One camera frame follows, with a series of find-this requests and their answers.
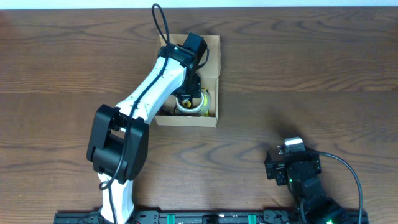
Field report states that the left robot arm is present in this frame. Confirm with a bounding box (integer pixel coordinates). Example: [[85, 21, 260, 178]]
[[86, 34, 209, 223]]

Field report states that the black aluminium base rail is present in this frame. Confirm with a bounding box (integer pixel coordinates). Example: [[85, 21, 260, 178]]
[[53, 208, 371, 224]]

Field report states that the yellow black correction tape dispenser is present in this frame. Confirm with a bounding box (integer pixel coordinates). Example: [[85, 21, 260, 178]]
[[174, 99, 192, 116]]

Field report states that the white masking tape roll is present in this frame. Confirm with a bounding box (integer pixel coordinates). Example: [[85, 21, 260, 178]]
[[176, 93, 207, 114]]

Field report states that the black pen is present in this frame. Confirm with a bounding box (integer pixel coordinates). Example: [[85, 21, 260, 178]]
[[159, 108, 175, 116]]

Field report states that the clear packing tape roll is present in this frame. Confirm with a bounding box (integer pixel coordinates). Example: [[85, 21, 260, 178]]
[[198, 88, 213, 117]]

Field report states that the brown cardboard box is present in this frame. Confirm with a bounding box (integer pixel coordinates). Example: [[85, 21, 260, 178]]
[[154, 35, 221, 128]]

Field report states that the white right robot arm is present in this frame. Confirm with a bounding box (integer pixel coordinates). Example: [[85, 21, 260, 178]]
[[264, 148, 349, 224]]

